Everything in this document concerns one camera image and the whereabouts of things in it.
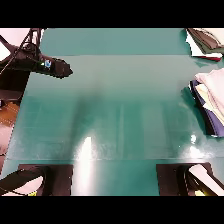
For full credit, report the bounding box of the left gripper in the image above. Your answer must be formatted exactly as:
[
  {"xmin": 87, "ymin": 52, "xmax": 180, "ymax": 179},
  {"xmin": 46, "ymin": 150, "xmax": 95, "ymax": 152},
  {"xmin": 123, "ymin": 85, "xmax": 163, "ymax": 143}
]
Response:
[{"xmin": 41, "ymin": 57, "xmax": 74, "ymax": 80}]

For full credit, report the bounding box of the heap of clothes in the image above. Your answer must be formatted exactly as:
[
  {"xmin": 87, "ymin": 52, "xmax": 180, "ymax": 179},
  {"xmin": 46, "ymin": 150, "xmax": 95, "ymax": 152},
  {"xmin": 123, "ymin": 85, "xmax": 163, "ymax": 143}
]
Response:
[{"xmin": 184, "ymin": 27, "xmax": 224, "ymax": 63}]

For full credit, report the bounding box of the cream garment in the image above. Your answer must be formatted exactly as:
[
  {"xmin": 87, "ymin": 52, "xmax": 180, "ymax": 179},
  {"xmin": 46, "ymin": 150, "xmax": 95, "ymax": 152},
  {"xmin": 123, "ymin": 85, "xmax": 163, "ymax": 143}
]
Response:
[{"xmin": 194, "ymin": 83, "xmax": 224, "ymax": 125}]

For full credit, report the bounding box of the navy blue garment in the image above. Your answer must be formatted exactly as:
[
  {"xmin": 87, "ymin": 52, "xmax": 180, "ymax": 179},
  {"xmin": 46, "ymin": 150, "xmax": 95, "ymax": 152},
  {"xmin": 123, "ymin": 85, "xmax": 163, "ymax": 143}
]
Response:
[{"xmin": 189, "ymin": 79, "xmax": 224, "ymax": 138}]

